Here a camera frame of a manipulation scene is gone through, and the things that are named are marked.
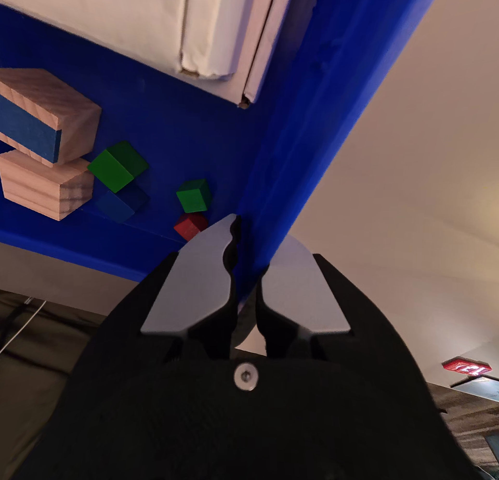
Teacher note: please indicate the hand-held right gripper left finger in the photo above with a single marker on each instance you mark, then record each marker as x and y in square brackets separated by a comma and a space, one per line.
[195, 285]

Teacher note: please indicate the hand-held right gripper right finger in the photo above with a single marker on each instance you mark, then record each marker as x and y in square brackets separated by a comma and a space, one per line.
[304, 293]

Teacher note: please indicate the blue plastic bin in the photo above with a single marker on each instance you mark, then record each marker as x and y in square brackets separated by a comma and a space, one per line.
[175, 137]

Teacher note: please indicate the white cardboard mailer box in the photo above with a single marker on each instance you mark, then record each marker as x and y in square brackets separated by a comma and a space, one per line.
[97, 20]

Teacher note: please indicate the small red wooden cube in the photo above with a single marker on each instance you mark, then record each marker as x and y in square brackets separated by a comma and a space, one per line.
[190, 226]

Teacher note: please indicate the small green wooden cube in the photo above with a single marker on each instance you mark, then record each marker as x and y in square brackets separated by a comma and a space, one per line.
[194, 196]

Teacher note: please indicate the dark blue wooden cube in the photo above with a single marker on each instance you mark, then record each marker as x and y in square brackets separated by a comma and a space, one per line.
[121, 203]

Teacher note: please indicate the red sign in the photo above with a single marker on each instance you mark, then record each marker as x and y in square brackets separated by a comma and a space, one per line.
[466, 366]

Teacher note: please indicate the plain large wooden cube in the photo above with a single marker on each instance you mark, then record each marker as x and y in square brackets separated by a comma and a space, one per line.
[43, 183]

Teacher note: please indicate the olive clothing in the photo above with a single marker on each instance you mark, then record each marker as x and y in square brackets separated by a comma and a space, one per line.
[31, 410]

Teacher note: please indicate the large wooden cube blue face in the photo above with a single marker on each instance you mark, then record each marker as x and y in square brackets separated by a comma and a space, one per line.
[46, 109]

